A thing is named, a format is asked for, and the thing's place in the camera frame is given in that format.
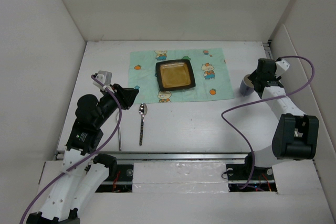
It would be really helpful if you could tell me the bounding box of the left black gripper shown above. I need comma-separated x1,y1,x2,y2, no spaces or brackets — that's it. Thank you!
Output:
94,83,138,127

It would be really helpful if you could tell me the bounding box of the patterned handle metal spoon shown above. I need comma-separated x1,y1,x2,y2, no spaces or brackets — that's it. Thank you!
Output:
139,103,148,146

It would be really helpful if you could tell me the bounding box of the purple white cup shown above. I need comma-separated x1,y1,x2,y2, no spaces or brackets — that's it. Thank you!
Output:
239,74,255,97

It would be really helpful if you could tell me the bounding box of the silver metal fork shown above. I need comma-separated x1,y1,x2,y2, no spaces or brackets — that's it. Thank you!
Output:
116,112,122,152

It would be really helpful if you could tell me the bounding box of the black square plate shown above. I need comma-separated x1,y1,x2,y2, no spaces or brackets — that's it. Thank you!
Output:
155,59,196,92

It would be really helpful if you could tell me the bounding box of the green cartoon cloth placemat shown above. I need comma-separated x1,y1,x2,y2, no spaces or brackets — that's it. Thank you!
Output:
129,48,234,104

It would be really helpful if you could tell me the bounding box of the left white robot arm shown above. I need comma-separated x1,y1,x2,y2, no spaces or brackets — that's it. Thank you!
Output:
26,84,139,223

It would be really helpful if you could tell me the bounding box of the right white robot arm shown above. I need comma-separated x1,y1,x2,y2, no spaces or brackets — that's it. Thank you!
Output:
243,58,319,179

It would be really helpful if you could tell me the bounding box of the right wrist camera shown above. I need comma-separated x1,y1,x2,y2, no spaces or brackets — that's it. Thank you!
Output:
275,59,290,77

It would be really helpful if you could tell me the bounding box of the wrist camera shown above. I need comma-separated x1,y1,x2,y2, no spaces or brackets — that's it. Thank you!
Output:
275,59,290,77
93,70,112,91

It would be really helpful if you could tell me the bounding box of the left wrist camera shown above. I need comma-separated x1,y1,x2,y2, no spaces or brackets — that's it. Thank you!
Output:
93,70,112,91

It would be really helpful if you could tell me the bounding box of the aluminium rail frame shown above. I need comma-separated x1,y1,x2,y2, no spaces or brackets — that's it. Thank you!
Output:
57,41,278,159

